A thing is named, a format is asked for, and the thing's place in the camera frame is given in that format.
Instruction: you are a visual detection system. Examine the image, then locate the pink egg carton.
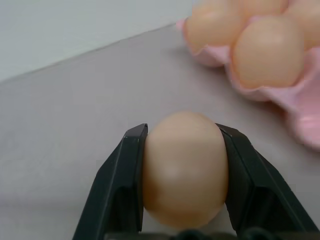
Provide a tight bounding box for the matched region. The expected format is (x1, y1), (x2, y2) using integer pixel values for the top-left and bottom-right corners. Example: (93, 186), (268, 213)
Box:
(175, 0), (320, 152)

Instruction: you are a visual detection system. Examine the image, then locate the brown egg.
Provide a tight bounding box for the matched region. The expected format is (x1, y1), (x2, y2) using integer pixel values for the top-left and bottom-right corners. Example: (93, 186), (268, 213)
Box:
(186, 5), (247, 51)
(239, 0), (290, 16)
(231, 14), (306, 90)
(284, 0), (320, 50)
(141, 110), (230, 230)

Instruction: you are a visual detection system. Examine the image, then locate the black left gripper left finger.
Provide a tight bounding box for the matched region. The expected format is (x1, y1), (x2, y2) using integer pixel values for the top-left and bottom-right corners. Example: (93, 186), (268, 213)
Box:
(71, 123), (149, 240)

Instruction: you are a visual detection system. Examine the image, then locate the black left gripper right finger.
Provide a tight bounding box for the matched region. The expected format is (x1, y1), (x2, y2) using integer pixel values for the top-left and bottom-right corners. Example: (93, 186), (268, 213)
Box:
(214, 122), (320, 240)

